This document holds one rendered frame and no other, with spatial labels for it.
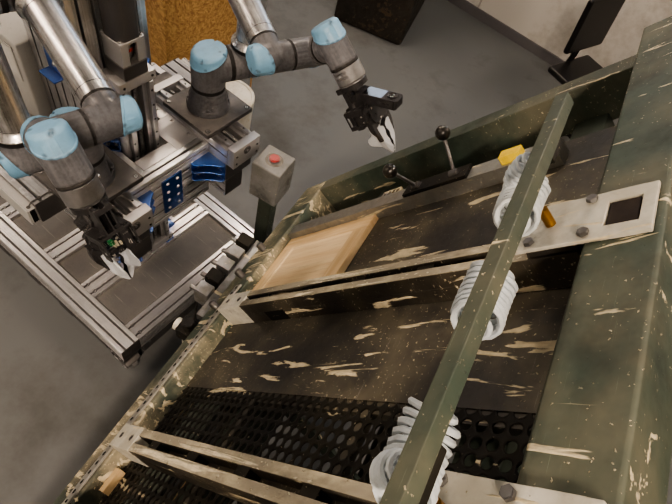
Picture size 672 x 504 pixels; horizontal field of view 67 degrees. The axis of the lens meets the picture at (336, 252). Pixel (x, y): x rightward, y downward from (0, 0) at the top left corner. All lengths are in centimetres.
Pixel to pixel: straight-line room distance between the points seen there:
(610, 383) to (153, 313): 200
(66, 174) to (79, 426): 161
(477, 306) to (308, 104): 319
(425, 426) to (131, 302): 207
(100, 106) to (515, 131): 100
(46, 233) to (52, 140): 170
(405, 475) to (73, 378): 222
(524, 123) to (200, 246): 165
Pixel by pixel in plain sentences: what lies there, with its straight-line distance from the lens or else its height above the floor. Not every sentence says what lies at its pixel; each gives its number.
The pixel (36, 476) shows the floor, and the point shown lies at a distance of 247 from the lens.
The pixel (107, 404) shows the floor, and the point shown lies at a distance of 248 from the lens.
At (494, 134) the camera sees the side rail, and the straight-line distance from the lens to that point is 148.
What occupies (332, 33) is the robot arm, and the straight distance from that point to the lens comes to 130.
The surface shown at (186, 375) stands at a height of 89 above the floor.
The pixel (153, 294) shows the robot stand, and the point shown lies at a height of 21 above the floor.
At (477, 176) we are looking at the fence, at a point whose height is 152.
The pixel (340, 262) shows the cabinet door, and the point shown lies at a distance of 136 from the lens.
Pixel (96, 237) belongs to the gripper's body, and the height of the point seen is 146.
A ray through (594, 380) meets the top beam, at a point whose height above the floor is 189.
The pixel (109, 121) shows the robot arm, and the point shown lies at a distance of 113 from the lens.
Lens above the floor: 234
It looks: 55 degrees down
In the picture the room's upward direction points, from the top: 21 degrees clockwise
